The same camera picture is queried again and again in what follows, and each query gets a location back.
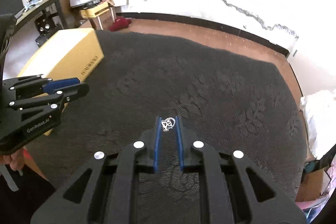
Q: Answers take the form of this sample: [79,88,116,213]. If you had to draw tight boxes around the person's left hand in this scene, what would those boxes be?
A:
[0,148,25,171]

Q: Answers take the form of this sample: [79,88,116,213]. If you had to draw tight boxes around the black side desk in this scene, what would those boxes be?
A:
[13,0,68,35]

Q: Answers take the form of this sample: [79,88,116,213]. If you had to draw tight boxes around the black patterned table mat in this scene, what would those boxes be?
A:
[31,31,305,223]

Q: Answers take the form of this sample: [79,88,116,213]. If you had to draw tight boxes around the yellow cardboard box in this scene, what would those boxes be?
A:
[79,2,109,19]

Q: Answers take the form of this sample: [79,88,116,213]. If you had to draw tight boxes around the yellow jewelry box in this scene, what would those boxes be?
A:
[16,27,105,136]

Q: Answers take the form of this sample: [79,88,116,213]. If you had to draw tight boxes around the silver ring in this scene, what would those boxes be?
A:
[161,117,177,132]

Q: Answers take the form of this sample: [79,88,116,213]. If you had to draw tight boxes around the red cloth on floor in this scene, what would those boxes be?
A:
[108,16,132,32]

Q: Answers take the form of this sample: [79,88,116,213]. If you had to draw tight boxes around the white cloth bundle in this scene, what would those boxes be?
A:
[299,90,336,160]

